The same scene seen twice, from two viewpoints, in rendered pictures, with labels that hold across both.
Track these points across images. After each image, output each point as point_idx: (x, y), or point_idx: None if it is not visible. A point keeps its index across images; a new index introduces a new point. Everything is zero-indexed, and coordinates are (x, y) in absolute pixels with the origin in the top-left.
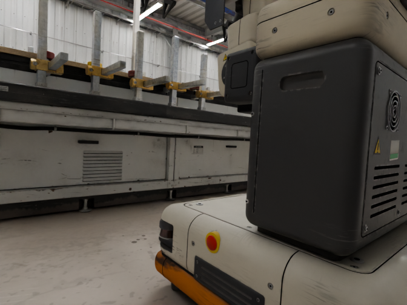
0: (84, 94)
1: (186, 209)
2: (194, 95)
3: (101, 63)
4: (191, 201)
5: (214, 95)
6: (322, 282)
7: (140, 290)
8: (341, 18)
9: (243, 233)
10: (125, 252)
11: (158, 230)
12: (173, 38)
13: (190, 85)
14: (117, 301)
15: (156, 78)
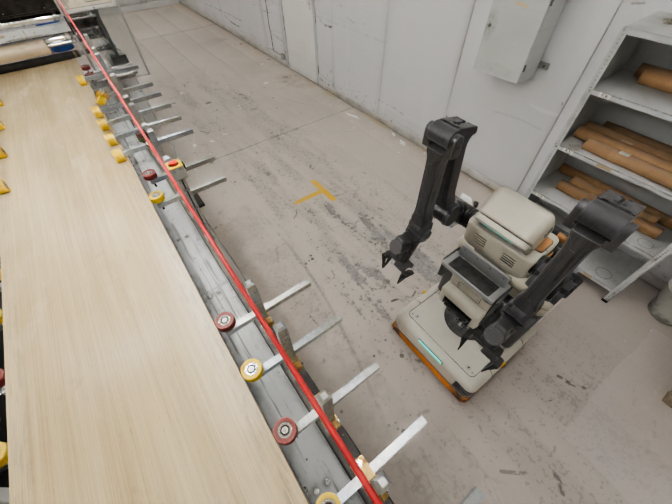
0: (391, 499)
1: (481, 375)
2: (235, 329)
3: (330, 492)
4: (461, 372)
5: (282, 302)
6: (529, 336)
7: (466, 413)
8: None
9: (506, 351)
10: (423, 434)
11: (375, 413)
12: (283, 331)
13: (320, 335)
14: (477, 423)
15: (360, 382)
